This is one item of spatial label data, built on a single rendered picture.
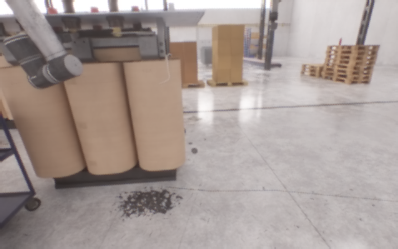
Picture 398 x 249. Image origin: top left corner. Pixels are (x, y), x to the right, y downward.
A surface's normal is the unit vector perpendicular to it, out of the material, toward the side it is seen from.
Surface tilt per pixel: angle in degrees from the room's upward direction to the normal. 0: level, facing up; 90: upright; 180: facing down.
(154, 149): 90
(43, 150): 90
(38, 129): 90
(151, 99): 90
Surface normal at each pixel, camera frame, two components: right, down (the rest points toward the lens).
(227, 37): 0.15, 0.36
